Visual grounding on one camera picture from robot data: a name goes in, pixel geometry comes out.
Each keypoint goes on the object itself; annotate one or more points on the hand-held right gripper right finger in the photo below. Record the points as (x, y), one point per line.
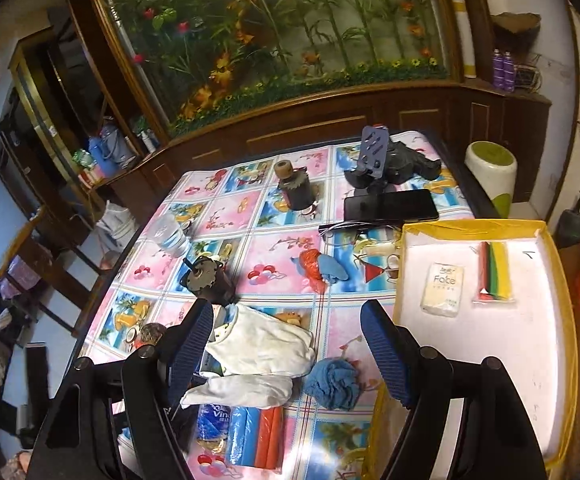
(385, 355)

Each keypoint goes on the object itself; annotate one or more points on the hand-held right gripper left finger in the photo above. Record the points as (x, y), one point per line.
(192, 342)

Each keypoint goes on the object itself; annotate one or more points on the white tissue pack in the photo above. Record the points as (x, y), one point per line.
(442, 290)

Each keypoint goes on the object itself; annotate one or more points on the purple bottle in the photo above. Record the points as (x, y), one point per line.
(509, 72)
(497, 70)

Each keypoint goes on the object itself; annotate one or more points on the clear water bottle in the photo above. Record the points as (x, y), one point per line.
(169, 237)

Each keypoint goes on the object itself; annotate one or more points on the dark wooden cabinet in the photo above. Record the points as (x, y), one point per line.
(320, 115)

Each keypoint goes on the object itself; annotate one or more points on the yellow rimmed white box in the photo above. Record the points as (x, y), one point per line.
(495, 360)

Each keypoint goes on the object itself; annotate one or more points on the red plastic wrapper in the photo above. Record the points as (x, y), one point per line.
(315, 265)

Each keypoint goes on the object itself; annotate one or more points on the pack of blue orange rolls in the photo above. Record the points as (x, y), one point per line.
(255, 435)

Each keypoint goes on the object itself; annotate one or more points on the blue thermos jug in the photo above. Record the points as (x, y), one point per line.
(107, 155)

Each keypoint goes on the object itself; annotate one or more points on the dark jar with cork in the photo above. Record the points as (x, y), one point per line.
(297, 190)

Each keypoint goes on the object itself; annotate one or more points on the small dark motor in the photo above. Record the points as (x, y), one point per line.
(209, 280)

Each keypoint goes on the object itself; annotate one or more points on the white towel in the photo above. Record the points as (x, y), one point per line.
(260, 345)

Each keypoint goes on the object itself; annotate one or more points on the black smartphone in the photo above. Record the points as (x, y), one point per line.
(390, 205)

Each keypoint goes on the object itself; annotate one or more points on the wooden glass cabinet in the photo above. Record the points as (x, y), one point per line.
(29, 110)

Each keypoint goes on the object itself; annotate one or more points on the dark green object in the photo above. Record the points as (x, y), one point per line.
(572, 225)

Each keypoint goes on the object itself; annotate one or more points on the blue fluffy cloth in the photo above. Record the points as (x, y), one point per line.
(332, 382)

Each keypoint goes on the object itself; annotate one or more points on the black toy gun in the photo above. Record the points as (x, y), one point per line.
(410, 160)

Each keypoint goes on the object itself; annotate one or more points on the white bottle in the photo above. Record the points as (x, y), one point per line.
(148, 141)

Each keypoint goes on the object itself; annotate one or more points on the wooden chair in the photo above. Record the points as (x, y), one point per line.
(44, 265)

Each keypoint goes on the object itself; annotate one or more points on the white plastic bag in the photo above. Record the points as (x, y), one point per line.
(114, 222)

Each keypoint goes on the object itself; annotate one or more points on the blue plastic bag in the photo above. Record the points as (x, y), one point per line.
(212, 425)

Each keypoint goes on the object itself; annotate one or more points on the eyeglasses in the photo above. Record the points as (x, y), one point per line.
(331, 232)

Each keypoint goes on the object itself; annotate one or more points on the printed pink blue tablecloth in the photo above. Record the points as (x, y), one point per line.
(270, 265)

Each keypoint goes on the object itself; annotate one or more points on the white yellow rolled poster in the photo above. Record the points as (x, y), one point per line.
(462, 25)

